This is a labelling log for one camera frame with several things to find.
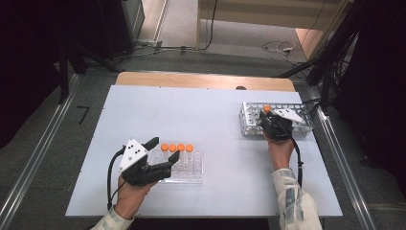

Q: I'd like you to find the black cable beside rack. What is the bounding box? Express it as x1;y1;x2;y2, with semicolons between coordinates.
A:
301;97;322;118

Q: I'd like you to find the white coiled cable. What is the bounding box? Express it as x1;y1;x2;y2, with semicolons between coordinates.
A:
261;39;300;61

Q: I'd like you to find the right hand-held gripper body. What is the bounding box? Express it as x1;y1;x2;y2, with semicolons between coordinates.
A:
259;107;307;142

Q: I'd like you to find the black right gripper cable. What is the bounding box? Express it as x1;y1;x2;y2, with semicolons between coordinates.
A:
287;126;305;190

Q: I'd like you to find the grey power strip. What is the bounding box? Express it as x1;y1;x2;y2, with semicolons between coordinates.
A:
136;39;164;51

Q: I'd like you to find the person's left hand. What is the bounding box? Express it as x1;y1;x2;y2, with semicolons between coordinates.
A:
113;175;159;221

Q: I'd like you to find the grey cabinet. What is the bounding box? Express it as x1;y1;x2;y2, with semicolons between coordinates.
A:
99;0;147;60

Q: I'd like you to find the dark curtain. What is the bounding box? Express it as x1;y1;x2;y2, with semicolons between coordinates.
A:
333;0;406;195
0;0;108;150

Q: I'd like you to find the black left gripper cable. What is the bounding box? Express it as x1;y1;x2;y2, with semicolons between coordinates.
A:
106;145;127;212

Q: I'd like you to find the clear acrylic tube rack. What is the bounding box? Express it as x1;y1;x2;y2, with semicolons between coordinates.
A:
149;145;205;185

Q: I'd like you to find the metal floor rail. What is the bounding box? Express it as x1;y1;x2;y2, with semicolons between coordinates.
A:
0;74;80;226
306;85;378;230

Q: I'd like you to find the white perforated metal tube rack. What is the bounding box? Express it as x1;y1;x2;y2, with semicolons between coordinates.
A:
238;101;314;138

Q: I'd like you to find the black hanging cable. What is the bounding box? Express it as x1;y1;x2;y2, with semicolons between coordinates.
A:
199;0;219;52

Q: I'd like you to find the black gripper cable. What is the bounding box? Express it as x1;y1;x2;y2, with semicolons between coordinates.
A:
287;126;305;190
106;145;127;212

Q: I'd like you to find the person's right hand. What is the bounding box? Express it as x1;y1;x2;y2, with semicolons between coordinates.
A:
262;130;296;173

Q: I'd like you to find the wooden table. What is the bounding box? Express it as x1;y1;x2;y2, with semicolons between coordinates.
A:
115;71;296;93

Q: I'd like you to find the light wooden desk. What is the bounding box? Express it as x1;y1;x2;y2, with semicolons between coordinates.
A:
195;0;353;61

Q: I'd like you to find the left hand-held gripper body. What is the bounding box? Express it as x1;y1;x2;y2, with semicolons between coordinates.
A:
118;138;173;188

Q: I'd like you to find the black metal stand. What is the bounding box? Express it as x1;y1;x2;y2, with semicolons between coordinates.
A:
277;0;363;108
56;39;124;105

